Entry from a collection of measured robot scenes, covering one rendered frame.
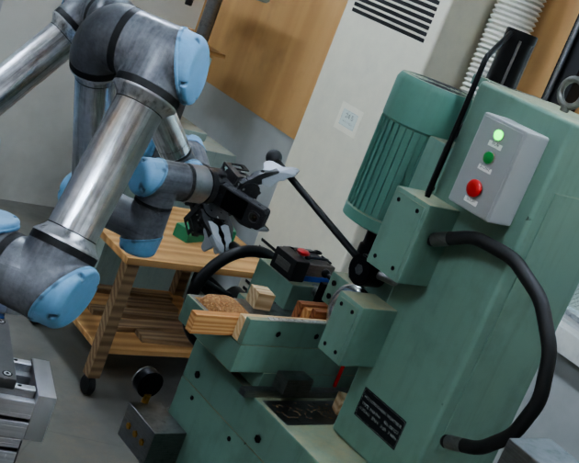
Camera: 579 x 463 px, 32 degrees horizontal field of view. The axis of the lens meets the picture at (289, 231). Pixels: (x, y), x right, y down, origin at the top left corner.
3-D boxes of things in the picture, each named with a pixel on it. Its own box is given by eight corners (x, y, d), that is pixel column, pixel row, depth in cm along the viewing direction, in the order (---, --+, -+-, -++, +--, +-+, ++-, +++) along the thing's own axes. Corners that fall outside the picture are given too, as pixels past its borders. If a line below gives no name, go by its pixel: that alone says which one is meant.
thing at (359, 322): (351, 348, 195) (374, 293, 192) (373, 367, 190) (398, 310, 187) (314, 346, 189) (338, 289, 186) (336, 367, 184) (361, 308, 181)
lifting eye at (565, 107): (553, 107, 180) (569, 72, 179) (579, 118, 176) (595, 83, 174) (548, 105, 179) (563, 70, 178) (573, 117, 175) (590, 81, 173)
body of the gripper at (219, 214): (212, 242, 251) (201, 204, 258) (232, 222, 247) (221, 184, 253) (187, 237, 246) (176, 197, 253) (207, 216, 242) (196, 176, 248)
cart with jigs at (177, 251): (165, 327, 422) (217, 186, 406) (234, 401, 380) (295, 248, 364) (17, 316, 380) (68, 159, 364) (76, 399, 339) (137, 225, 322)
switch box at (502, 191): (469, 203, 177) (506, 117, 173) (510, 227, 170) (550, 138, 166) (446, 198, 173) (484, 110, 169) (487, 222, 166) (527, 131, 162)
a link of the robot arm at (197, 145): (164, 147, 260) (191, 155, 266) (173, 181, 254) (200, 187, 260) (181, 128, 256) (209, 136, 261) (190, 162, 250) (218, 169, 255)
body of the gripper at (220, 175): (247, 163, 210) (199, 155, 203) (267, 186, 205) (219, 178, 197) (232, 195, 213) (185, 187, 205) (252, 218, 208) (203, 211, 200)
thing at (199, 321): (400, 341, 229) (406, 325, 228) (405, 345, 227) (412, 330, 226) (184, 328, 190) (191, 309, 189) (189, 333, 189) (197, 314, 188)
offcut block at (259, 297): (261, 301, 219) (266, 286, 218) (269, 311, 216) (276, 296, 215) (244, 299, 217) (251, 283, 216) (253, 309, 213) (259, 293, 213)
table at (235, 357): (357, 313, 255) (367, 292, 254) (438, 378, 233) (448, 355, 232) (154, 297, 216) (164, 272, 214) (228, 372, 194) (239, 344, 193)
